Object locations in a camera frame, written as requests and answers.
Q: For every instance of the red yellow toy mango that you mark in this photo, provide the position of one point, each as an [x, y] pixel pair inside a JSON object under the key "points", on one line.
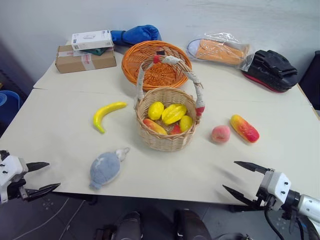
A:
{"points": [[154, 126], [244, 128]]}

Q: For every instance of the orange shoes in plastic bag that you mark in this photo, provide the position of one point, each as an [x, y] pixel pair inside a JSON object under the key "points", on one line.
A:
{"points": [[246, 62]]}

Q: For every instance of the blue round container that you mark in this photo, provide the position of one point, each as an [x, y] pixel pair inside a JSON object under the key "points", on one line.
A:
{"points": [[8, 105]]}

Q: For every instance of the brown cardboard box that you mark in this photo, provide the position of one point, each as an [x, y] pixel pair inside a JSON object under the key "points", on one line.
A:
{"points": [[75, 63]]}

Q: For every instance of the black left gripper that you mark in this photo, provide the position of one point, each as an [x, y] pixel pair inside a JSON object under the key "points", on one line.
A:
{"points": [[17, 190]]}

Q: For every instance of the blue boxing glove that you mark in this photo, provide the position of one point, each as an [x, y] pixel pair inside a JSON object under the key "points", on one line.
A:
{"points": [[140, 35]]}

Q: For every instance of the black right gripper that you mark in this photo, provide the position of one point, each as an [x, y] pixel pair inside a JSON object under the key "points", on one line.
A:
{"points": [[266, 202]]}

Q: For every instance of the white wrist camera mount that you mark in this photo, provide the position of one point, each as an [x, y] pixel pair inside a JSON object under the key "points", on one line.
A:
{"points": [[277, 185], [11, 167]]}

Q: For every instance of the dark rounded shape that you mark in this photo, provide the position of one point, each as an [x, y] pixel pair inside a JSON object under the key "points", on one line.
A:
{"points": [[130, 226], [191, 225]]}

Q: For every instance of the orange wicker tray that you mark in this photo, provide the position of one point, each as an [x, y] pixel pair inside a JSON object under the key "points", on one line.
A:
{"points": [[140, 53]]}

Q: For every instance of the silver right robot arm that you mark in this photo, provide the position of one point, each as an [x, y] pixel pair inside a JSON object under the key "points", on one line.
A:
{"points": [[308, 206]]}

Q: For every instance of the dark green packet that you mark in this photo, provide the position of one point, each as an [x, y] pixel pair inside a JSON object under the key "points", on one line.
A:
{"points": [[96, 51]]}

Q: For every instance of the yellow toy starfruit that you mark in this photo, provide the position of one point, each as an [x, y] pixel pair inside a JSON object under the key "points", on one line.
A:
{"points": [[173, 113]]}

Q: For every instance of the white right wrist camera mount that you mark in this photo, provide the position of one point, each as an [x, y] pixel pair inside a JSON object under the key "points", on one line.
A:
{"points": [[277, 185]]}

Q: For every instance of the yellow toy lemon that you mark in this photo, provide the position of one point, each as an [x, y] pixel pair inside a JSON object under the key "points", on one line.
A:
{"points": [[186, 123], [156, 110]]}

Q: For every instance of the yellow toy banana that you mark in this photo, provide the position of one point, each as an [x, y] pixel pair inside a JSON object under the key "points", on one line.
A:
{"points": [[105, 113]]}

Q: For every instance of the white printed carton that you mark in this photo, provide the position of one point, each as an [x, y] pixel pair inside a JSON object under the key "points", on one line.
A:
{"points": [[91, 40]]}

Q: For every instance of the small black tag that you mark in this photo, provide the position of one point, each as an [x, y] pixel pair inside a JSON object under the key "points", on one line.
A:
{"points": [[160, 53]]}

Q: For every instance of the grey plush toy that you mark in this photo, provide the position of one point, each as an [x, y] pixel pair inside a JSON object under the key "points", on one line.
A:
{"points": [[105, 170]]}

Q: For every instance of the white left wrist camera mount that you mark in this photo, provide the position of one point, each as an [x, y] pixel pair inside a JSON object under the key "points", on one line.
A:
{"points": [[11, 167]]}

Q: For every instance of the small red object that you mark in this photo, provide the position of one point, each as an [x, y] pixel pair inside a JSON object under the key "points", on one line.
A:
{"points": [[175, 130]]}

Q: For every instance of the pink toy peach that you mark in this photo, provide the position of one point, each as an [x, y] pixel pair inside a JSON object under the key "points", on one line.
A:
{"points": [[221, 133]]}

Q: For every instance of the black red padded mitt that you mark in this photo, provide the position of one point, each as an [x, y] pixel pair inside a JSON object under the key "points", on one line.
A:
{"points": [[272, 71]]}

